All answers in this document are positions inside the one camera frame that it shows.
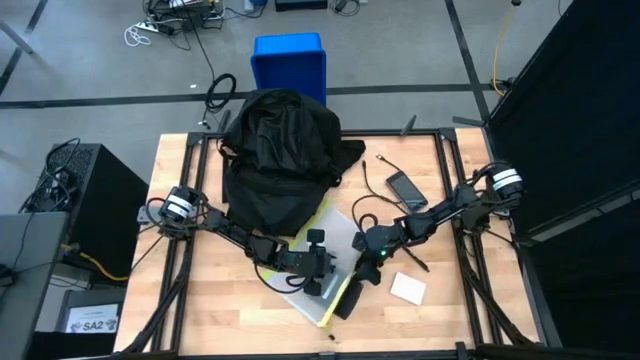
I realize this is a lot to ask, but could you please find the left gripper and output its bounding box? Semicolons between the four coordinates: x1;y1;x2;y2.
287;228;337;297

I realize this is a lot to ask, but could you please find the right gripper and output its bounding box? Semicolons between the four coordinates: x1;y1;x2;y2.
333;222;406;321

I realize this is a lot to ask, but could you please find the white mesh pouch yellow trim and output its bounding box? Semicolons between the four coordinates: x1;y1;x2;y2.
259;197;364;329

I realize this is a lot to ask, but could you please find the white square notepad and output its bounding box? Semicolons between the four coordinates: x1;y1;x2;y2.
389;271;428;306

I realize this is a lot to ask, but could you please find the black pen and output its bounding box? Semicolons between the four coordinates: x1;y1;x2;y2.
399;244;430;274

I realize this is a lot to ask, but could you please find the black backpack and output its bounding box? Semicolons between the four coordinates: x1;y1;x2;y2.
219;88;367;239

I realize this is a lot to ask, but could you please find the black smartphone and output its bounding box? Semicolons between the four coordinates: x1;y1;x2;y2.
385;170;430;214

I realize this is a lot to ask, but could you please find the black charger with cable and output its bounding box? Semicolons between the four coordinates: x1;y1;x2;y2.
360;153;411;209

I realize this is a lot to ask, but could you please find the blue plastic bin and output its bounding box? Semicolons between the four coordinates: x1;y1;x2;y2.
250;32;328;106

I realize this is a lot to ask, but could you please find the black computer tower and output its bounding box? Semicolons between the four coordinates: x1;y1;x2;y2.
37;143;150;279

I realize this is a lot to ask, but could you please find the black equipment case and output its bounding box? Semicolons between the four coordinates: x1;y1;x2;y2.
29;287;126;360

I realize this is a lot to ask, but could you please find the white SA2 label sign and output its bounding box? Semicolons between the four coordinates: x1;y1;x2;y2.
65;303;121;335

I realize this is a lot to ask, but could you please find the black flat device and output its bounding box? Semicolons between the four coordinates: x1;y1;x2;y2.
274;0;329;13

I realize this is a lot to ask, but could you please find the grey desk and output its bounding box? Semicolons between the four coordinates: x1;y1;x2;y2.
0;212;69;360

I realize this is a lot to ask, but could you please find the black partition panel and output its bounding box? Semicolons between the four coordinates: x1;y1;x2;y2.
487;0;640;351

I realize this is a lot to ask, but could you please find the grey metal table leg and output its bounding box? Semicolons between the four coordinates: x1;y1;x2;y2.
0;17;36;55

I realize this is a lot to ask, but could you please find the black metal table frame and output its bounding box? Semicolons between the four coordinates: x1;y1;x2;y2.
119;109;546;360

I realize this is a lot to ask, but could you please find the coiled black cable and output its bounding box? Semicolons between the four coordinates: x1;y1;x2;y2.
201;73;238;127

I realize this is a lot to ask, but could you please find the yellow cable by tower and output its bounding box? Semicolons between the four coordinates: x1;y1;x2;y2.
62;243;131;283

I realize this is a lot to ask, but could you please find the yellow floor cable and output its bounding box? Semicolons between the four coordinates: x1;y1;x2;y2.
491;4;517;98

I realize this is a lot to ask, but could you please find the black cable bundle on tower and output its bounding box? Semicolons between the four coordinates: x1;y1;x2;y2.
19;137;84;216

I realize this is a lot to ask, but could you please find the white cable bundle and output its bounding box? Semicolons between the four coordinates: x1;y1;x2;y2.
123;22;162;48

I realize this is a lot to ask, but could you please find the black power strip with cables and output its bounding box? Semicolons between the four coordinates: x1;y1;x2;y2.
143;0;227;32

